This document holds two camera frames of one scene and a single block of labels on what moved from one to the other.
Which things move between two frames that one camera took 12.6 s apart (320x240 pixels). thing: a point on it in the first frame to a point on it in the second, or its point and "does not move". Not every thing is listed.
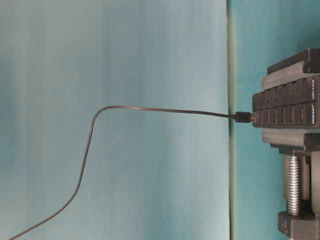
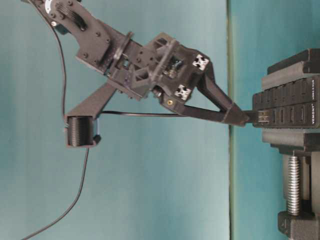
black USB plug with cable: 239,117 to 263,117
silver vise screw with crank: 294,185 does not move
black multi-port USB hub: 295,104 does not move
